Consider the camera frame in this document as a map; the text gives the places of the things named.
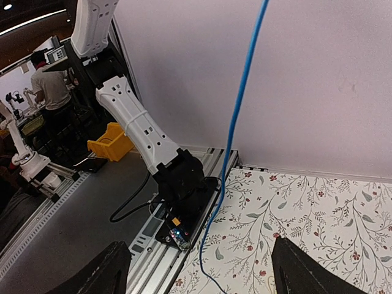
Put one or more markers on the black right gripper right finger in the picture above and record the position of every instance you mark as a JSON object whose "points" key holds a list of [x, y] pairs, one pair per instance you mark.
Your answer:
{"points": [[296, 272]]}

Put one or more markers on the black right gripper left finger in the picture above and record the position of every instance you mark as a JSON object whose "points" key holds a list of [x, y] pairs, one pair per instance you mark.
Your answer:
{"points": [[105, 273]]}

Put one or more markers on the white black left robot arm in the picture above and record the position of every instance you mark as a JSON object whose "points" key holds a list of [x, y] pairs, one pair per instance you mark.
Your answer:
{"points": [[185, 194]]}

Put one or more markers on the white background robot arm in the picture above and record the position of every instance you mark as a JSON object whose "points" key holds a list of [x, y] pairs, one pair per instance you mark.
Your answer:
{"points": [[30, 161]]}

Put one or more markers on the yellow storage bin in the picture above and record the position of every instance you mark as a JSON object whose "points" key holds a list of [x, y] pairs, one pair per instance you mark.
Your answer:
{"points": [[113, 145]]}

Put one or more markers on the person in white shirt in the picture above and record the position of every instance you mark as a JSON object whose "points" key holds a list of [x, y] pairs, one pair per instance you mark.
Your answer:
{"points": [[51, 87]]}

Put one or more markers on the aluminium front rail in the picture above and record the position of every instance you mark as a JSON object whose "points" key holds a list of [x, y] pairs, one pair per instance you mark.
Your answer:
{"points": [[103, 207]]}

